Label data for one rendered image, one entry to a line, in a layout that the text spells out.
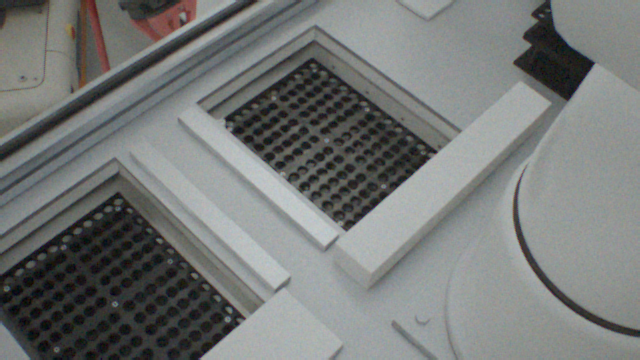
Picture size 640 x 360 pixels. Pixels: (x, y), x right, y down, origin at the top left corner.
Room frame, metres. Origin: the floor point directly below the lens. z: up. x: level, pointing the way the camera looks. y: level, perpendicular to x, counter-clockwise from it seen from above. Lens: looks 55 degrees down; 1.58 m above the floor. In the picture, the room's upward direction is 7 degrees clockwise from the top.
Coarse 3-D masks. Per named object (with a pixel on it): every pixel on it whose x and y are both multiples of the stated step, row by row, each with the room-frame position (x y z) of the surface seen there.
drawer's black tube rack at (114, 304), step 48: (96, 240) 0.37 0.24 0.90; (144, 240) 0.38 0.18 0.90; (48, 288) 0.33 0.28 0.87; (96, 288) 0.32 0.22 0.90; (144, 288) 0.32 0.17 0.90; (192, 288) 0.33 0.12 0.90; (48, 336) 0.26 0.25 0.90; (96, 336) 0.28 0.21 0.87; (144, 336) 0.27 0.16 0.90; (192, 336) 0.29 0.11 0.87
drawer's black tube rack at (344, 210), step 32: (288, 96) 0.61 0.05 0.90; (320, 96) 0.62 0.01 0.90; (256, 128) 0.55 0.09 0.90; (288, 128) 0.56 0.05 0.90; (320, 128) 0.57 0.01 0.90; (352, 128) 0.58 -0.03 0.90; (384, 128) 0.58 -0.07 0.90; (288, 160) 0.54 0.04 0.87; (320, 160) 0.54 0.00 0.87; (352, 160) 0.52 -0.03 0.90; (384, 160) 0.53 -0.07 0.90; (416, 160) 0.53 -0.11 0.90; (320, 192) 0.47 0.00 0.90; (352, 192) 0.48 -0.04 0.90; (384, 192) 0.48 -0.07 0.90; (352, 224) 0.45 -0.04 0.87
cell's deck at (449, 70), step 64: (320, 0) 0.75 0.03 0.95; (384, 0) 0.76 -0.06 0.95; (512, 0) 0.80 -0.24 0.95; (256, 64) 0.62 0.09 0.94; (384, 64) 0.64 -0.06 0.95; (448, 64) 0.66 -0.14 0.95; (512, 64) 0.67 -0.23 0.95; (128, 128) 0.50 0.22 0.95; (448, 128) 0.56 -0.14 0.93; (64, 192) 0.40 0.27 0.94; (256, 192) 0.43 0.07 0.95; (320, 256) 0.36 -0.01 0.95; (448, 256) 0.38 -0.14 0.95; (320, 320) 0.29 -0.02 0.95; (384, 320) 0.30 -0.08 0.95
